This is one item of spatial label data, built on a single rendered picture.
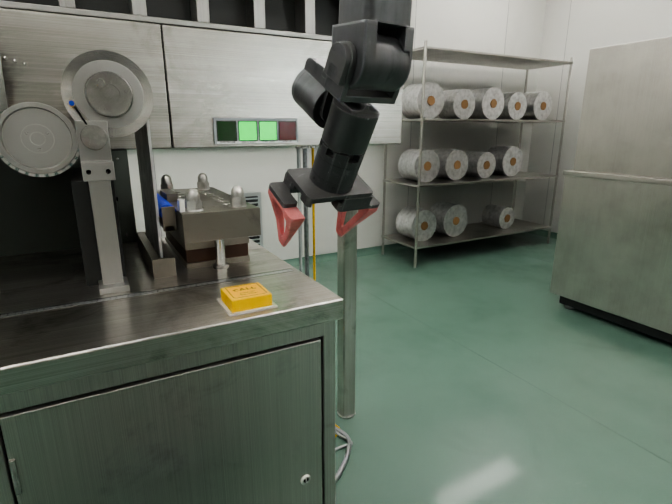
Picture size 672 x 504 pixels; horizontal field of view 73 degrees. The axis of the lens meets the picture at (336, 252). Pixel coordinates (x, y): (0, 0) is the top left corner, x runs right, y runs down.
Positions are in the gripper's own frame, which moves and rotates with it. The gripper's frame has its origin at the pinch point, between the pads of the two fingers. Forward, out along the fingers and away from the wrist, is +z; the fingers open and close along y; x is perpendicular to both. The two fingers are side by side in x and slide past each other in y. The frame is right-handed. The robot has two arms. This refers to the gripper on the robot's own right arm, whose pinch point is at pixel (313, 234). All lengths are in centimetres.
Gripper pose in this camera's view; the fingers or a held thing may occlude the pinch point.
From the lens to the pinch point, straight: 64.1
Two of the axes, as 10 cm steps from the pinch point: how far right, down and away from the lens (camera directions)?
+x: 5.1, 6.6, -5.5
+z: -2.9, 7.3, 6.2
